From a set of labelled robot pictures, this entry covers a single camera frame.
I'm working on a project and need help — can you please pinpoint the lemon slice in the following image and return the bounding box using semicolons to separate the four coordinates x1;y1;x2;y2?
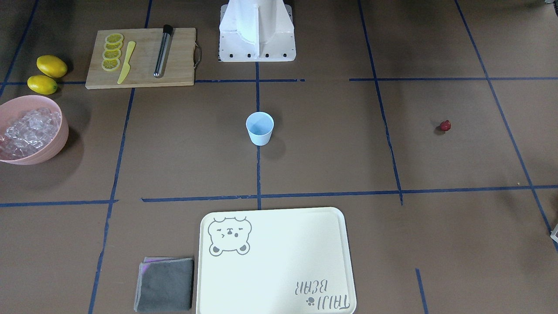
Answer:
102;49;122;60
101;59;121;72
105;33;124;44
104;41;123;51

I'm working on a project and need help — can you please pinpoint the cream bear tray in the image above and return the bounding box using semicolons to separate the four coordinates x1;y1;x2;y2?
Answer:
195;207;357;314

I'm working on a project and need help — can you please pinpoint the light blue cup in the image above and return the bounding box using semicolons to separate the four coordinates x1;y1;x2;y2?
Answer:
245;112;274;146

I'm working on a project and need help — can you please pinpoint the steel muddler black tip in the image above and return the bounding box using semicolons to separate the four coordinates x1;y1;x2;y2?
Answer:
153;24;174;79

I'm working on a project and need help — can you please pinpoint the red strawberry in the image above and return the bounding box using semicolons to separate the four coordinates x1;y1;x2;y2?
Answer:
439;120;452;133

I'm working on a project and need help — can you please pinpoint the pile of clear ice cubes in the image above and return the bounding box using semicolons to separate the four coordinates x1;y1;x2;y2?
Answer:
0;107;62;160

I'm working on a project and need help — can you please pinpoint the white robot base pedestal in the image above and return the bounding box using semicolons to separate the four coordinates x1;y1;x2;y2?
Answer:
218;0;296;62

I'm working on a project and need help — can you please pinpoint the pink bowl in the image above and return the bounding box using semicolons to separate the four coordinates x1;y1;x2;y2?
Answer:
1;96;68;165

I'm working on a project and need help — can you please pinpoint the white cup rack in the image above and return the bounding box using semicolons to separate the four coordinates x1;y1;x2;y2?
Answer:
550;224;558;244

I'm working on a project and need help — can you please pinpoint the grey folded cloth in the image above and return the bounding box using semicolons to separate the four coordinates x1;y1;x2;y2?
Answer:
133;257;194;313

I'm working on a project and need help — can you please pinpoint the yellow lemon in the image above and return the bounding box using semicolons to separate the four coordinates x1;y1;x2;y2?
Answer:
27;75;58;95
36;55;68;78

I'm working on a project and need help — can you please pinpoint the yellow plastic knife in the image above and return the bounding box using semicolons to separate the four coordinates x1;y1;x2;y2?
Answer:
117;41;136;84

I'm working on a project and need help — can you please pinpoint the bamboo cutting board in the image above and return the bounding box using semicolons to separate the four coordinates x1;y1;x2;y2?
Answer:
85;28;201;89

